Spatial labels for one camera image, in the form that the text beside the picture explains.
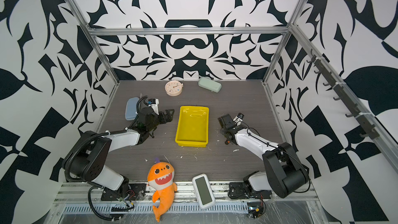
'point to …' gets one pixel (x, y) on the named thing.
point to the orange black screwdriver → (227, 142)
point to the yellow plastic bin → (193, 129)
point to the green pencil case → (210, 84)
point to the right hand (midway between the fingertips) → (227, 128)
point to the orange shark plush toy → (160, 177)
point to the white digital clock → (205, 196)
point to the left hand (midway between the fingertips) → (169, 108)
